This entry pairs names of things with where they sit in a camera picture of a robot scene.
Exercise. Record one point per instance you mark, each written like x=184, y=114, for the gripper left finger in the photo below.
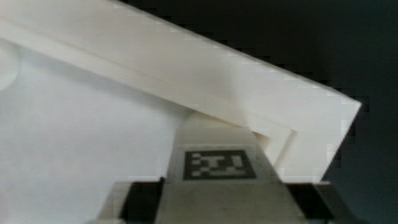
x=141, y=203

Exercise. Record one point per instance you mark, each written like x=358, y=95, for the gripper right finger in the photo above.
x=313, y=199

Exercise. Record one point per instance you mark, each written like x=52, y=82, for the white leg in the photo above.
x=223, y=188

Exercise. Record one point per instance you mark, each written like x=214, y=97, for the white square tabletop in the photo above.
x=109, y=74

